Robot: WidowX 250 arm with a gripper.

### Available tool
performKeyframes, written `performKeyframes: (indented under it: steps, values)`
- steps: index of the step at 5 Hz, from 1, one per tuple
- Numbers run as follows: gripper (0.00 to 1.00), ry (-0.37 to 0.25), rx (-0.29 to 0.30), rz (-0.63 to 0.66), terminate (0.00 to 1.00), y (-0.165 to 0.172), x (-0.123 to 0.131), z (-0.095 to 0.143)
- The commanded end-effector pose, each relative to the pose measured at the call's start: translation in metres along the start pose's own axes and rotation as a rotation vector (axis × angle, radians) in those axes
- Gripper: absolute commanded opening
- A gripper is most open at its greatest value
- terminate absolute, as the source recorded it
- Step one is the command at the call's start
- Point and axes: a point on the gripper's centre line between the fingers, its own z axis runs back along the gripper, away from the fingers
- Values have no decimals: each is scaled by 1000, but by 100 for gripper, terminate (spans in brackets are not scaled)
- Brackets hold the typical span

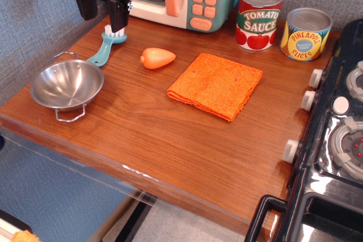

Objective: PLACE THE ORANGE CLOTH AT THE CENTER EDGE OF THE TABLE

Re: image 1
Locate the white stove knob lower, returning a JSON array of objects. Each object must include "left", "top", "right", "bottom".
[{"left": 282, "top": 139, "right": 299, "bottom": 164}]

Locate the white stove knob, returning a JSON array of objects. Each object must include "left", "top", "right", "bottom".
[
  {"left": 309, "top": 69, "right": 324, "bottom": 89},
  {"left": 301, "top": 91, "right": 316, "bottom": 112},
  {"left": 282, "top": 139, "right": 299, "bottom": 164}
]

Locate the teal dish brush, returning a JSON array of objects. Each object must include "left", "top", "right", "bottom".
[{"left": 87, "top": 24, "right": 127, "bottom": 67}]

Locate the black toy stove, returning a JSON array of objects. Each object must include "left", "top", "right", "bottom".
[{"left": 245, "top": 19, "right": 362, "bottom": 241}]

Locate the orange plastic toy carrot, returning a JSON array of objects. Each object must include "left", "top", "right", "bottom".
[{"left": 140, "top": 48, "right": 176, "bottom": 69}]

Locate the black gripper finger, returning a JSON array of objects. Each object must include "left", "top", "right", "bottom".
[
  {"left": 76, "top": 0, "right": 98, "bottom": 21},
  {"left": 109, "top": 0, "right": 130, "bottom": 33}
]

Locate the white stove knob middle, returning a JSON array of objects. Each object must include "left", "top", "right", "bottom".
[{"left": 301, "top": 91, "right": 316, "bottom": 112}]

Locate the pineapple slices can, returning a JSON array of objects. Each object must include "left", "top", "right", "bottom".
[{"left": 280, "top": 7, "right": 333, "bottom": 62}]

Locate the white stove knob upper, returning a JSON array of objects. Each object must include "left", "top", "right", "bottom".
[{"left": 309, "top": 69, "right": 324, "bottom": 89}]

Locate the stainless steel bowl with handles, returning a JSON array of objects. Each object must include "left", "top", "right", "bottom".
[{"left": 30, "top": 52, "right": 104, "bottom": 123}]

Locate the orange folded cloth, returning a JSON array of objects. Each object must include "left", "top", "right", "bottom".
[{"left": 167, "top": 53, "right": 263, "bottom": 122}]

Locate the tomato sauce can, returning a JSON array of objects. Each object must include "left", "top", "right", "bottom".
[{"left": 235, "top": 0, "right": 283, "bottom": 51}]

